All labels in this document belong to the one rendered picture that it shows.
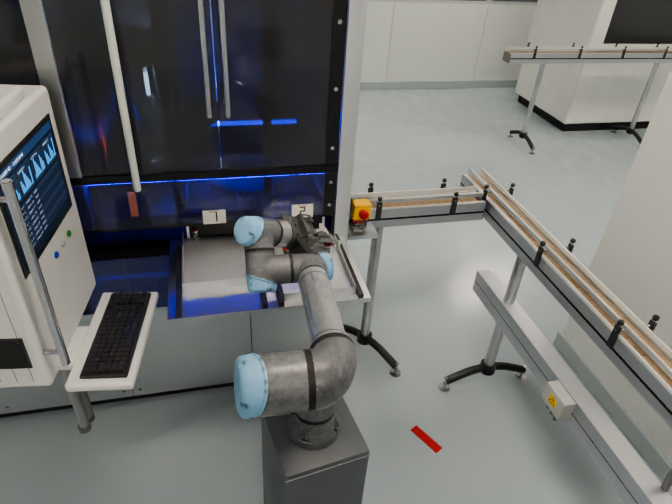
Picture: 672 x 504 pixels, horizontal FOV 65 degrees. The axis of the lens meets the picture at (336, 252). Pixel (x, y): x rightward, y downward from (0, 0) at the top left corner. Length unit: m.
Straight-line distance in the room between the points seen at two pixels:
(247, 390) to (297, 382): 0.09
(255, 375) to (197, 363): 1.57
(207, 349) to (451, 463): 1.21
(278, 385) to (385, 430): 1.66
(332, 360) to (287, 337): 1.49
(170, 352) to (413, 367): 1.25
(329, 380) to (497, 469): 1.71
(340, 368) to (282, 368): 0.11
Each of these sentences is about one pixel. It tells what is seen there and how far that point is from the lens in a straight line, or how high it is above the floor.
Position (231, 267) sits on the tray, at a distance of 2.02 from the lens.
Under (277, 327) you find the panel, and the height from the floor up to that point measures 0.41.
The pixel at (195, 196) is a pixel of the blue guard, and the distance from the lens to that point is 2.02.
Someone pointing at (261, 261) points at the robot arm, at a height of 1.31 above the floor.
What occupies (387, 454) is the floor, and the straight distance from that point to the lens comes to 2.55.
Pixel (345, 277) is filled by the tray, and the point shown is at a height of 0.88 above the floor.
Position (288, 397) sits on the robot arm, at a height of 1.31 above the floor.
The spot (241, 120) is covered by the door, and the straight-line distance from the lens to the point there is 1.92.
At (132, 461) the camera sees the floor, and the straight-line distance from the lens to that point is 2.59.
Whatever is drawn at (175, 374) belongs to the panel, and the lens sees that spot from 2.59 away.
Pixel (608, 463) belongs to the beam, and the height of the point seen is 0.49.
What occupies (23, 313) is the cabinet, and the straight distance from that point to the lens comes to 1.65.
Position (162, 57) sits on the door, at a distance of 1.85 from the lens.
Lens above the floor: 2.08
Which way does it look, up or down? 35 degrees down
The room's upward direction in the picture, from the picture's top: 4 degrees clockwise
